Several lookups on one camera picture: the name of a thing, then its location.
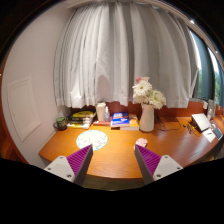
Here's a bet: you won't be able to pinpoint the blue book on top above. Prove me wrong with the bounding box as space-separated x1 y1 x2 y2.
110 112 130 127

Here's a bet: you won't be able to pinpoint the pink patterned computer mouse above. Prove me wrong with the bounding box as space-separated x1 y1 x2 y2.
136 138 148 147

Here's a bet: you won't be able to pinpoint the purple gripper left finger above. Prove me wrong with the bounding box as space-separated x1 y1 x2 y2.
45 145 93 186

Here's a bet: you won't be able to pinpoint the black cable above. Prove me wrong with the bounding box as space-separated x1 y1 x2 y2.
155 116 183 132

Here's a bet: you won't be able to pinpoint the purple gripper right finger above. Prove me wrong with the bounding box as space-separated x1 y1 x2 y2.
134 145 182 185

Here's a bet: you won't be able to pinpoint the stack of books left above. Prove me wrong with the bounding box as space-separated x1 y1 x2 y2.
67 111 96 129

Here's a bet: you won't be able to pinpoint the green mug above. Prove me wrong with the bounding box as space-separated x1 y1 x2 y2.
53 117 67 131

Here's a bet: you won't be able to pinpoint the white notepad on desk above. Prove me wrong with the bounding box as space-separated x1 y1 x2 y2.
203 129 215 142

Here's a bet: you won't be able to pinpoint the clear plastic bottle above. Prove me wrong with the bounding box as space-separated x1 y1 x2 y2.
105 106 110 122

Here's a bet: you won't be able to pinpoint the round light blue mouse pad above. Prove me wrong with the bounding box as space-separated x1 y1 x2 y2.
76 130 108 151

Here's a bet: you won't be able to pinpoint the white curtain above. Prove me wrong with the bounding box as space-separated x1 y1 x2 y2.
54 1 197 108

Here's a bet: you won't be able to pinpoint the white and pink flowers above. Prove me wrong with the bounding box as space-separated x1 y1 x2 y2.
132 77 166 109

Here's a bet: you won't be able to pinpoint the orange book underneath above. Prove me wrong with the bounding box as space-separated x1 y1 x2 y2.
121 114 139 131

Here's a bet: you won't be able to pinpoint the white ceramic vase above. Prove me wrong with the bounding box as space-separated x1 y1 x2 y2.
139 104 154 132

